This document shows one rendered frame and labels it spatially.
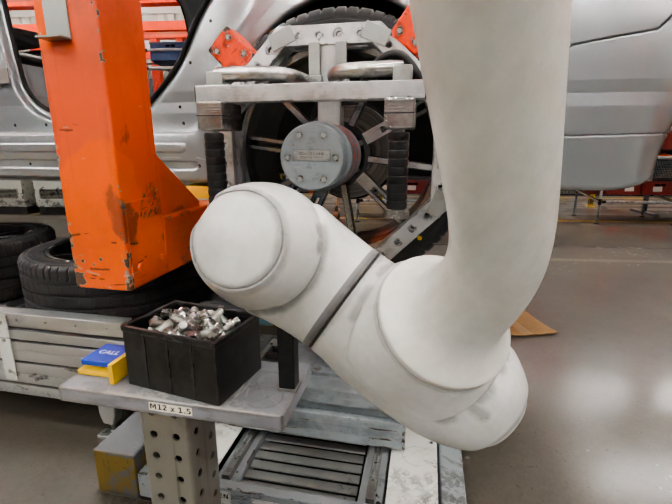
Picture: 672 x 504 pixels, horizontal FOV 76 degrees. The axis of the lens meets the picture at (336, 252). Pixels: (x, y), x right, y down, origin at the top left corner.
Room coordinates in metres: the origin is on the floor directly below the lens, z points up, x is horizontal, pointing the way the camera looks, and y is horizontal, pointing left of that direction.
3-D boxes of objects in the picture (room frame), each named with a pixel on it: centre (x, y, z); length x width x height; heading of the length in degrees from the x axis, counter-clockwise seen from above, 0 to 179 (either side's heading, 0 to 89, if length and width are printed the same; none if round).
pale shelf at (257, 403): (0.73, 0.28, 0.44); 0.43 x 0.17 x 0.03; 78
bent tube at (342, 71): (0.88, -0.06, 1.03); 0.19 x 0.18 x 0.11; 168
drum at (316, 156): (0.95, 0.03, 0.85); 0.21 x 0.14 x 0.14; 168
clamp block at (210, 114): (0.85, 0.22, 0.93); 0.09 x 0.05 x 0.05; 168
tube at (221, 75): (0.92, 0.13, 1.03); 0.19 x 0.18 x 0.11; 168
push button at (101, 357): (0.77, 0.44, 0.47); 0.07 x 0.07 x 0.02; 78
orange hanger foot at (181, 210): (1.43, 0.50, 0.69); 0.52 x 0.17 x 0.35; 168
